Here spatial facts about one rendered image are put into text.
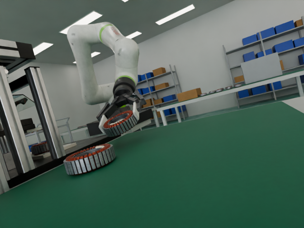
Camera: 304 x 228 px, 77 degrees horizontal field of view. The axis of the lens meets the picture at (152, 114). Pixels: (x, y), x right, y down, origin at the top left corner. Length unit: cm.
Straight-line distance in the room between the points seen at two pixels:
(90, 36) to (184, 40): 640
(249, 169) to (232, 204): 7
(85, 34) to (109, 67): 767
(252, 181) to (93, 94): 123
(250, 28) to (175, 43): 246
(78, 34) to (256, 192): 114
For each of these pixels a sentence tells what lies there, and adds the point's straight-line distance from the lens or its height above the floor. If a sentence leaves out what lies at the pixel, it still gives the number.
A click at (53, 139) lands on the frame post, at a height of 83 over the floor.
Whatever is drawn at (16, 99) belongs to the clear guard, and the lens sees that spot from 119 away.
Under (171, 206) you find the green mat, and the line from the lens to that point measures 21.
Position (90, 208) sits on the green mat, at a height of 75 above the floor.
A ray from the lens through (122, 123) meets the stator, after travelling 57.
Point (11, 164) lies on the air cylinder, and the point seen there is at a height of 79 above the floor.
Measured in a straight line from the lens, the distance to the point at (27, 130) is 82.
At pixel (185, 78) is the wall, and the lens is 733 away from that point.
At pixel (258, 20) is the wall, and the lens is 731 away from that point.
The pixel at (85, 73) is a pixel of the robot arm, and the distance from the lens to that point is 130.
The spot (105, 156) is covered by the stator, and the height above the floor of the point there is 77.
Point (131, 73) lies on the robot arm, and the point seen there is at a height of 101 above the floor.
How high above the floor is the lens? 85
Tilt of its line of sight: 3 degrees down
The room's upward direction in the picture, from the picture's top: 15 degrees counter-clockwise
